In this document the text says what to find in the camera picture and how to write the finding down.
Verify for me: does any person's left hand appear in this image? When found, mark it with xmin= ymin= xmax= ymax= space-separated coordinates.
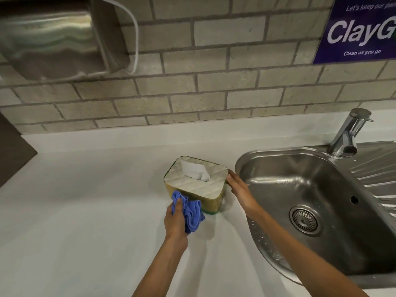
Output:
xmin=164 ymin=200 xmax=189 ymax=243

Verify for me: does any person's right hand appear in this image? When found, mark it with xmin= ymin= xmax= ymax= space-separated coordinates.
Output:
xmin=227 ymin=169 xmax=255 ymax=213

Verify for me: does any blue microfibre cloth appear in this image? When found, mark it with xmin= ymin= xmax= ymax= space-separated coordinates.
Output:
xmin=172 ymin=191 xmax=206 ymax=234

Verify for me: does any gold quilted tissue box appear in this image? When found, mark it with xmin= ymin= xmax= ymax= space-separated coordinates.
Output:
xmin=164 ymin=156 xmax=230 ymax=215

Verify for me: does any person's right forearm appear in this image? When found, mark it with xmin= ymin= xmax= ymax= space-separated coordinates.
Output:
xmin=244 ymin=205 xmax=370 ymax=297

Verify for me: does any person's left forearm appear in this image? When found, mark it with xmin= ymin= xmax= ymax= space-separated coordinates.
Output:
xmin=131 ymin=238 xmax=189 ymax=297

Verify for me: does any white tissue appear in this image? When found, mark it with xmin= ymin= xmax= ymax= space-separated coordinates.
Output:
xmin=181 ymin=160 xmax=211 ymax=183

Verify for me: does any sink drain strainer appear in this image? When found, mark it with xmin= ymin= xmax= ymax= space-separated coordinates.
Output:
xmin=289 ymin=205 xmax=322 ymax=236

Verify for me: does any stainless steel sink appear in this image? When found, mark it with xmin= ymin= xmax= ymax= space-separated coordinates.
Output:
xmin=235 ymin=141 xmax=396 ymax=289

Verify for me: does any chrome tap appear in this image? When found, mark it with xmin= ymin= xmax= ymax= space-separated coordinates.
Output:
xmin=327 ymin=108 xmax=374 ymax=158

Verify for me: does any steel paper towel dispenser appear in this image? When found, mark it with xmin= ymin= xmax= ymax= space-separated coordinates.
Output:
xmin=0 ymin=0 xmax=131 ymax=81

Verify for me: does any white cable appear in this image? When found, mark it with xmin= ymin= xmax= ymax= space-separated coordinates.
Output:
xmin=92 ymin=0 xmax=139 ymax=74

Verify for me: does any purple wall sign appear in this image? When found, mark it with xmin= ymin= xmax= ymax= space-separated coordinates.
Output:
xmin=312 ymin=0 xmax=396 ymax=65

